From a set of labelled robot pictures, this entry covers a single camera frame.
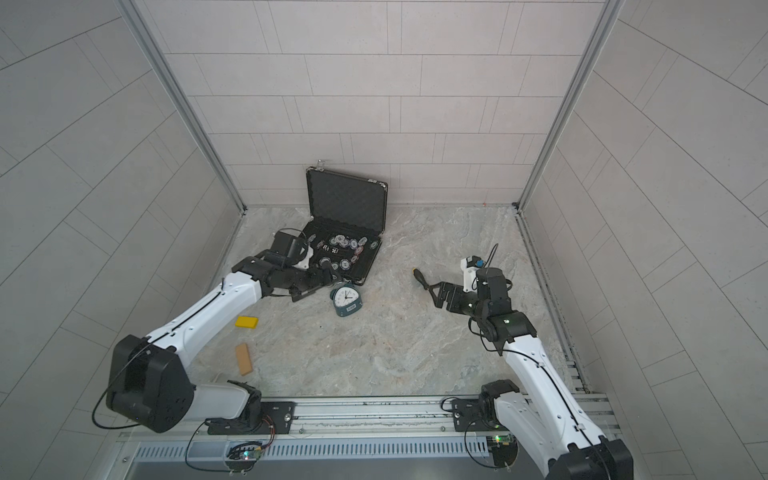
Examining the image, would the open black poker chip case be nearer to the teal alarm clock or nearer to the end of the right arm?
the teal alarm clock

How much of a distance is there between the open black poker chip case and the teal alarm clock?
0.04 metres

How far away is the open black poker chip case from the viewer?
3.24 ft

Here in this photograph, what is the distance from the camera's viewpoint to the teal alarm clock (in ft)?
2.88

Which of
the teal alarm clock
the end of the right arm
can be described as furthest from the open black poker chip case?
the end of the right arm
